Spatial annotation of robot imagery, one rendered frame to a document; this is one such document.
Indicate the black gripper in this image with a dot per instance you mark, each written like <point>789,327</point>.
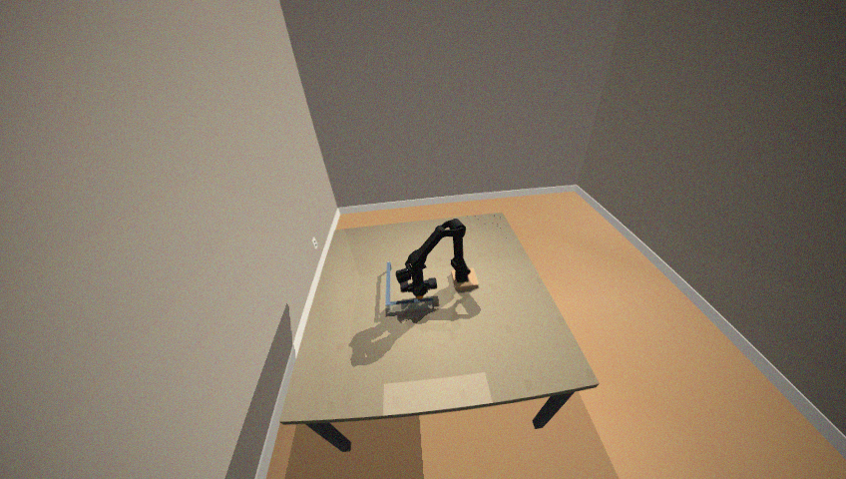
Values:
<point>431,283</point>

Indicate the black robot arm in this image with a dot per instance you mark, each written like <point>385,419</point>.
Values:
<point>418,257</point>

